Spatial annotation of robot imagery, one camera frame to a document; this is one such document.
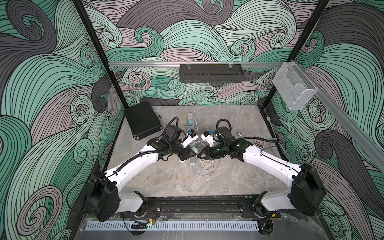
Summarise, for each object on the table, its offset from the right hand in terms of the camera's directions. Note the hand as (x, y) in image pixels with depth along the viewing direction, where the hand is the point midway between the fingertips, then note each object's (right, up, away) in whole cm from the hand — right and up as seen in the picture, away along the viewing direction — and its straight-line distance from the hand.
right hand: (196, 157), depth 75 cm
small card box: (+43, +3, +22) cm, 49 cm away
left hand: (-2, +3, +2) cm, 4 cm away
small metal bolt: (+32, +9, +27) cm, 42 cm away
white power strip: (-2, -5, +12) cm, 13 cm away
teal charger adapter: (-3, +18, +27) cm, 32 cm away
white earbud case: (-1, +4, +1) cm, 4 cm away
